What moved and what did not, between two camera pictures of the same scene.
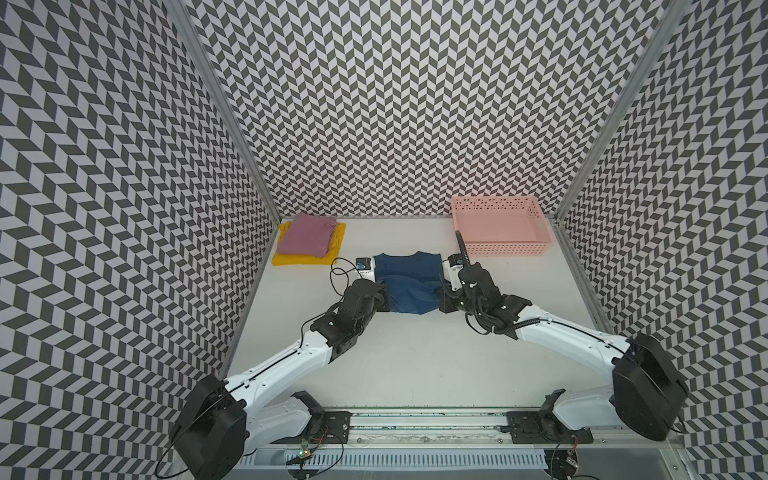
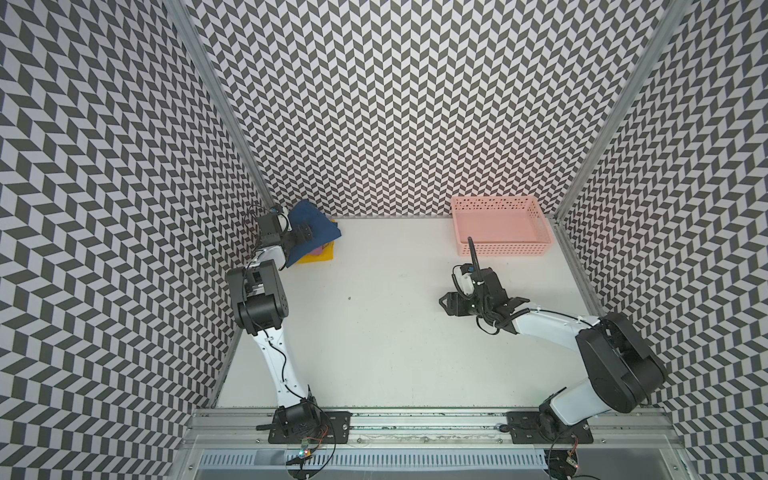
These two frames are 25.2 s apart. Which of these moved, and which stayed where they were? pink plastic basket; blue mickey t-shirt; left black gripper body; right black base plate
Moved: blue mickey t-shirt; left black gripper body
Stayed: right black base plate; pink plastic basket
